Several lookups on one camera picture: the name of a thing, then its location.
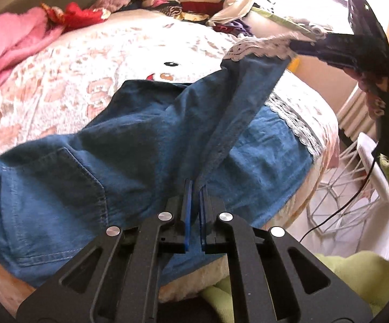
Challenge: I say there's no pink white patterned bedspread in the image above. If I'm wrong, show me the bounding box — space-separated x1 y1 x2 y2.
0 9 338 314

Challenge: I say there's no blue denim pants lace hem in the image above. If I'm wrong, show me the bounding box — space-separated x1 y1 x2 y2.
0 37 318 287

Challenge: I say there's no pink quilt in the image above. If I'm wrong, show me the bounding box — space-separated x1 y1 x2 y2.
0 7 64 85

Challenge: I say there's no red floral pillow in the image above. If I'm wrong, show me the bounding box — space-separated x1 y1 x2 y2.
41 2 111 31

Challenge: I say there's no person right hand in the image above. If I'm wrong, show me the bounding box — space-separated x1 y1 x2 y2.
343 68 389 119

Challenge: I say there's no mauve crumpled garment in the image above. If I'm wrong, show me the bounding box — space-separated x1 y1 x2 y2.
90 0 131 12

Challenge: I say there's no white wire basket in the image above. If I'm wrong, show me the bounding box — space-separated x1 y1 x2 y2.
305 131 389 263

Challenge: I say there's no purple clothes pile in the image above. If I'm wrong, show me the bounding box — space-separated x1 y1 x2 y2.
212 19 254 37

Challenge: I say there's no yellow sticky paper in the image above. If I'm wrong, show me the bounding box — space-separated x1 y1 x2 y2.
287 57 300 74

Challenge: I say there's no black cable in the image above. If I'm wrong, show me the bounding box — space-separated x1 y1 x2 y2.
298 155 378 244

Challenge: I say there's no green garment of person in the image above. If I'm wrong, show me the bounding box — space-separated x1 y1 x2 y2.
200 154 389 323

